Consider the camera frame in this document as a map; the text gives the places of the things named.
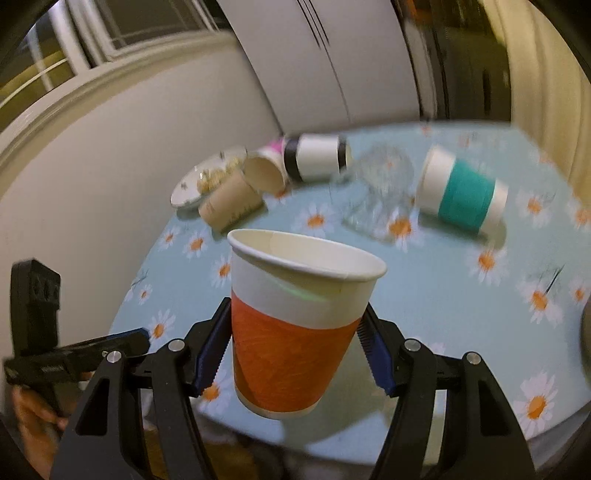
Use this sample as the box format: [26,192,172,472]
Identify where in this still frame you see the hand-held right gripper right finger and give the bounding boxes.
[357,306,539,480]

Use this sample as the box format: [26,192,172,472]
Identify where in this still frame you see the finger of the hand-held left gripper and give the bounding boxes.
[4,328,151,385]

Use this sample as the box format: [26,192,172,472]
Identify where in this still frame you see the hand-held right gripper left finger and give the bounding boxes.
[50,297,232,480]

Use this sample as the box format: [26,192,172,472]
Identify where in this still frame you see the orange sleeve paper cup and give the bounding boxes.
[227,228,387,420]

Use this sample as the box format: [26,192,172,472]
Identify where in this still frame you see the brown paper cup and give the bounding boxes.
[198,167,265,233]

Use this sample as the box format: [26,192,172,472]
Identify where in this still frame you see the clear plastic cup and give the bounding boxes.
[342,143,416,241]

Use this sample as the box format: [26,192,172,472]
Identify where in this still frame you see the pink print paper cup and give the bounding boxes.
[242,137,293,196]

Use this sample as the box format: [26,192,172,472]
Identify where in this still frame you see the teal sleeve paper cup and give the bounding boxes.
[414,144,509,236]

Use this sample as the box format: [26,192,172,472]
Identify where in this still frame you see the black banded white cup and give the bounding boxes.
[283,133,354,184]

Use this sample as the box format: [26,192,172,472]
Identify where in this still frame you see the person's left hand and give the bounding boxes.
[11,386,71,479]

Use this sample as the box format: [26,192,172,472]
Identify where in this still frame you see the white plate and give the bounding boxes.
[170,145,250,211]

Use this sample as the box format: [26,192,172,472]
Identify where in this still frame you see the food scraps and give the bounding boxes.
[196,156,245,193]

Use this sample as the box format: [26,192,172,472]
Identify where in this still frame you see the dark grey object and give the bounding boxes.
[578,305,591,371]

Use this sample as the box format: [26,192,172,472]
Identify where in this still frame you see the white refrigerator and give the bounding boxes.
[216,0,422,136]

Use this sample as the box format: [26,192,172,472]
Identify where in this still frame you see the cream curtain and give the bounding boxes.
[480,0,591,185]

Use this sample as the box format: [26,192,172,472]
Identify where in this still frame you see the white window frame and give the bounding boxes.
[0,0,223,153]

